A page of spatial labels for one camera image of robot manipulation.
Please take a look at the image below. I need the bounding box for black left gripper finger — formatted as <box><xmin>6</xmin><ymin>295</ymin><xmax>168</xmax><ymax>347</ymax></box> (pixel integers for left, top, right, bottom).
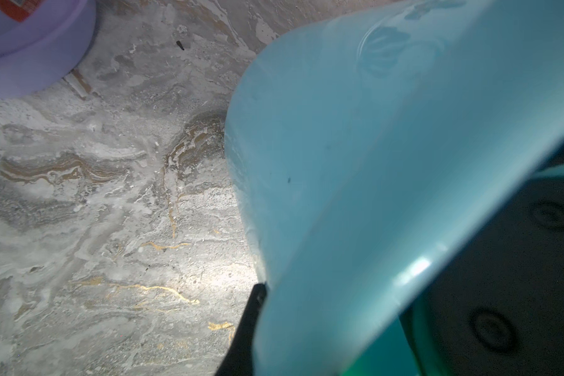
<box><xmin>215</xmin><ymin>283</ymin><xmax>267</xmax><ymax>376</ymax></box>

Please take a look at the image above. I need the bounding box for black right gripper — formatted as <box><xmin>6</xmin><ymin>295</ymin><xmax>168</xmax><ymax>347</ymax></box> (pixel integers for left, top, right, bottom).
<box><xmin>411</xmin><ymin>177</ymin><xmax>564</xmax><ymax>375</ymax></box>

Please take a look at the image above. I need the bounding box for teal plastic bucket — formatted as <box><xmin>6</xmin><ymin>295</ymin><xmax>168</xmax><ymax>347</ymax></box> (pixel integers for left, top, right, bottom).
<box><xmin>225</xmin><ymin>1</ymin><xmax>564</xmax><ymax>375</ymax></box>

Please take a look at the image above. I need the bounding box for purple plastic bucket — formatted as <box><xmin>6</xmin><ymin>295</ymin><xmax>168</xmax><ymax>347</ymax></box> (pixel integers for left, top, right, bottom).
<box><xmin>0</xmin><ymin>1</ymin><xmax>97</xmax><ymax>100</ymax></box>

